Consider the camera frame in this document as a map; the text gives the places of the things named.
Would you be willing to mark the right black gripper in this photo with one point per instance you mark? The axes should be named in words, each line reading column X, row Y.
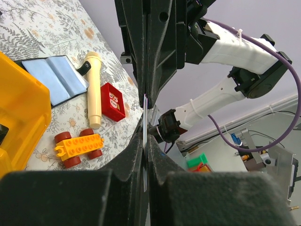
column 155, row 40

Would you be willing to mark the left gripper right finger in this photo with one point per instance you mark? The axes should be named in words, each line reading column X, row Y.
column 182, row 198

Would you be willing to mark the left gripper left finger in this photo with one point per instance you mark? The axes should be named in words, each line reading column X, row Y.
column 110, row 196

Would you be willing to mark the black leather card holder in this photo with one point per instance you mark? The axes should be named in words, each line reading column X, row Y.
column 58, row 74

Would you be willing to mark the yellow plastic bin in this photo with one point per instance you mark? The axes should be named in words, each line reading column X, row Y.
column 25, row 110

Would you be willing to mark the black card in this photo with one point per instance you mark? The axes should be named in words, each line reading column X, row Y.
column 145, row 125

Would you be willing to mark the green orange background clutter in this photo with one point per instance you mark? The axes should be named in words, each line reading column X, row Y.
column 199, row 164

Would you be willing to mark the orange toy car block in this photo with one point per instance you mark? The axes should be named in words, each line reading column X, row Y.
column 69, row 149

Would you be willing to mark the cream toy microphone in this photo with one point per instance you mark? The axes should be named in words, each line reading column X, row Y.
column 94, row 107

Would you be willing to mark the red owl toy block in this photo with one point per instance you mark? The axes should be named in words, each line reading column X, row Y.
column 112, row 102

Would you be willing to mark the floral table mat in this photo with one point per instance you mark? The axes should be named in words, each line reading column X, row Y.
column 41, row 28

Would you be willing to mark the grey metal bracket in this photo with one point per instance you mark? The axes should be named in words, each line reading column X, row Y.
column 278, row 162

